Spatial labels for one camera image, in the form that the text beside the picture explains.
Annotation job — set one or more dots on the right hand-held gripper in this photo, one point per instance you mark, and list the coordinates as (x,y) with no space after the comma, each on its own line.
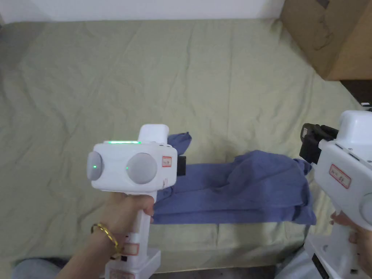
(345,162)

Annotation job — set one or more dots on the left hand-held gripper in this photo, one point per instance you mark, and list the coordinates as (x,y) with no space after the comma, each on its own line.
(125,168)

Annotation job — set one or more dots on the dark blue shirt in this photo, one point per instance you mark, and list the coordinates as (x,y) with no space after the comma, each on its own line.
(247,189)

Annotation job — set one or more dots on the person's left forearm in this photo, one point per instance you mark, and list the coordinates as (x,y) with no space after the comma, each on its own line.
(90,252)

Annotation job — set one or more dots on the person's left hand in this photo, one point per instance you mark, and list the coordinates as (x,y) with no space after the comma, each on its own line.
(122,212)

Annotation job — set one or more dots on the person's right hand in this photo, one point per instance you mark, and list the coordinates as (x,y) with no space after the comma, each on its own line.
(364,247)

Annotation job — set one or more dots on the bed with pale green sheet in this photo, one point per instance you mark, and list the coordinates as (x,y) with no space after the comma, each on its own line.
(145,72)

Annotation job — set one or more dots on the brown cardboard carton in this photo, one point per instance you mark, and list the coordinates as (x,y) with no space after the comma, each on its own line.
(328,32)

